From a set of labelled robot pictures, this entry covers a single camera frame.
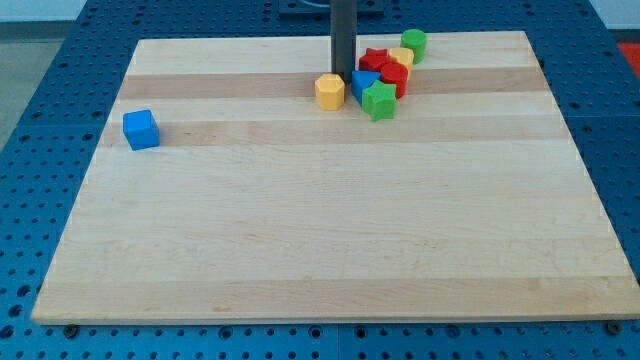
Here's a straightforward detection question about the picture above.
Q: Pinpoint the yellow hexagon block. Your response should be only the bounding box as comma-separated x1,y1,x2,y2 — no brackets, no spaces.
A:
314,73,345,111

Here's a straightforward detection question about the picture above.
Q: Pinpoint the green star block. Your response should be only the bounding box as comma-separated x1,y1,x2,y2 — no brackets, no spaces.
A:
362,80,396,122

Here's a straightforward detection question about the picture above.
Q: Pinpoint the red star block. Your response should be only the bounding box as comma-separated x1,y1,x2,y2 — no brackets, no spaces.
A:
358,48,391,72

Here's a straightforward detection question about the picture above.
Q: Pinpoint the light wooden board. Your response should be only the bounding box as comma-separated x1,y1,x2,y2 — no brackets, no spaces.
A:
32,31,639,325

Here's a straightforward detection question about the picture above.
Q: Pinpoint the blue triangle block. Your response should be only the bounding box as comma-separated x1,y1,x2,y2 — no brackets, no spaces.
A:
351,70,381,104

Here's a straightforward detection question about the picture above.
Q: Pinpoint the red cylinder block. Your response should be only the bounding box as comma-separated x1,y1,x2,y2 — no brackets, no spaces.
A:
380,62,409,99

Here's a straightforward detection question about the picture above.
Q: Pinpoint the yellow pentagon block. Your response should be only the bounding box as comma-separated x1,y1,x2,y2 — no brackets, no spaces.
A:
388,47,414,75

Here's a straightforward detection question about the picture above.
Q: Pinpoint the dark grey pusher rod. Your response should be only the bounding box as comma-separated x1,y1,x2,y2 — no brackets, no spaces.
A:
330,0,357,84

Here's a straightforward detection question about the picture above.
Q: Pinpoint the green cylinder block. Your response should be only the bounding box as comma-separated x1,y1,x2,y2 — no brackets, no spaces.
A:
401,28,428,64

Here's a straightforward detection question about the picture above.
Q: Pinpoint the blue cube block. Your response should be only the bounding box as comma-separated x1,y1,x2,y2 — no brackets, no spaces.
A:
123,109,160,151

